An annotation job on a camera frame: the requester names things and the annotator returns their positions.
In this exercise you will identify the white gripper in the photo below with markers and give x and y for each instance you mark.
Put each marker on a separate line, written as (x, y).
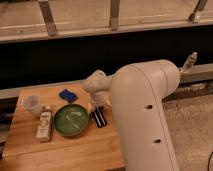
(98, 100)

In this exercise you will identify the black striped eraser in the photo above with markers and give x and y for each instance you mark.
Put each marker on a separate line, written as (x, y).
(99, 118)

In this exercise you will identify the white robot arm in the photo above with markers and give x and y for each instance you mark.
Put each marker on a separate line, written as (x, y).
(136, 92)

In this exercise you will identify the green ceramic bowl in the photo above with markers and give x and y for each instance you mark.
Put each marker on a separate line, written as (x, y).
(71, 120)

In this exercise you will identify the white ceramic cup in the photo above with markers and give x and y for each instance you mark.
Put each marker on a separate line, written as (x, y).
(33, 105)

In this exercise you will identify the blue sponge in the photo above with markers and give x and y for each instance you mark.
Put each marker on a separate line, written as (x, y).
(68, 95)

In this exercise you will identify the wooden table board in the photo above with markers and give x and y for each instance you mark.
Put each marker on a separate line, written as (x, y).
(96, 149)

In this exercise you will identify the small cream bottle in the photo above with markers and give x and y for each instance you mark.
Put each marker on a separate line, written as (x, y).
(45, 125)

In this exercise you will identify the middle metal railing post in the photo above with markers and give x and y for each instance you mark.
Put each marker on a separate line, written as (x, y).
(114, 14)

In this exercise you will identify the metal railing post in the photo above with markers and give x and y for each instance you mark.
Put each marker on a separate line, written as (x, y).
(114, 14)
(195, 16)
(47, 17)

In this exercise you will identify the left metal railing post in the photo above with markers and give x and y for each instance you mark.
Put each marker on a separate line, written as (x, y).
(47, 17)

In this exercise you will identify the right metal railing post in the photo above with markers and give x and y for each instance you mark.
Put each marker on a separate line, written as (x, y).
(195, 16)

